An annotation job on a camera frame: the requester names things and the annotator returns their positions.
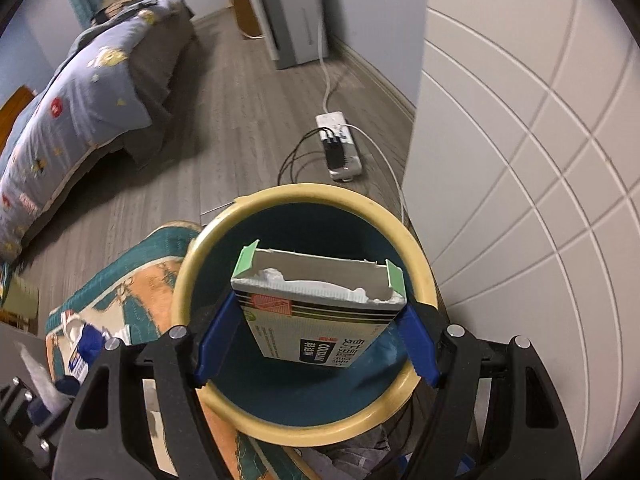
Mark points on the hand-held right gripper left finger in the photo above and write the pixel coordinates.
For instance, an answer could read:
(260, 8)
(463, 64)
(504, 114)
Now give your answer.
(217, 342)

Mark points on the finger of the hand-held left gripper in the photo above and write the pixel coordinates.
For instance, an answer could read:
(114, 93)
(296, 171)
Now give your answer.
(25, 425)

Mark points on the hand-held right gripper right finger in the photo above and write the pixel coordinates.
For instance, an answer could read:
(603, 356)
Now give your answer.
(421, 352)

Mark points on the white tissue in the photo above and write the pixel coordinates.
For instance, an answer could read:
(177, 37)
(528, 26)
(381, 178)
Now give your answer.
(42, 375)

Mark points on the yellow rimmed teal bin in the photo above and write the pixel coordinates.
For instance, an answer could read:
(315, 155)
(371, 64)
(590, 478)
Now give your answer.
(300, 400)

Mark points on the cardboard box green flaps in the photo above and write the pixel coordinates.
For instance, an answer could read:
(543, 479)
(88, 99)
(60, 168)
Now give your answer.
(320, 330)

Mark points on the teal orange printed tablecloth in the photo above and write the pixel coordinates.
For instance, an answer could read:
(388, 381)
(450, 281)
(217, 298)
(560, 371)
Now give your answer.
(150, 280)

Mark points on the blue white packet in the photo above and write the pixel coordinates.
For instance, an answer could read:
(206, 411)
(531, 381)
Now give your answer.
(85, 347)

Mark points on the crumpled grey plastic bag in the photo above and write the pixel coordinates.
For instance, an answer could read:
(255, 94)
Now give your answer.
(350, 455)

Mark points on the yellow green packet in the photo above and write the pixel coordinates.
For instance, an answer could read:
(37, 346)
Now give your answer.
(20, 300)

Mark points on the white power strip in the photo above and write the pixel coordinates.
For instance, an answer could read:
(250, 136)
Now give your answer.
(345, 170)

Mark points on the black plug adapter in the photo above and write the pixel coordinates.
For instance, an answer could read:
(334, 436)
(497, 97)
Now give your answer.
(336, 152)

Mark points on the white panelled wardrobe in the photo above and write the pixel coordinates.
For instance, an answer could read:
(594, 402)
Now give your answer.
(525, 160)

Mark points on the bed with grey skirt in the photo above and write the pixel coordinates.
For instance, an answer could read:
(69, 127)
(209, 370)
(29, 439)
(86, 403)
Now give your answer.
(165, 75)

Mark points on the bed with blue duvet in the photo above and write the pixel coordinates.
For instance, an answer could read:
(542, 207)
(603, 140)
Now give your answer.
(75, 110)

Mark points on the wooden headboard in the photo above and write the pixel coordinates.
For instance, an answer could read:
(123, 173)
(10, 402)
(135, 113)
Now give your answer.
(15, 110)

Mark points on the wooden nightstand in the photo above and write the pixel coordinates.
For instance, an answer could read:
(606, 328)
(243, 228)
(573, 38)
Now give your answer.
(245, 5)

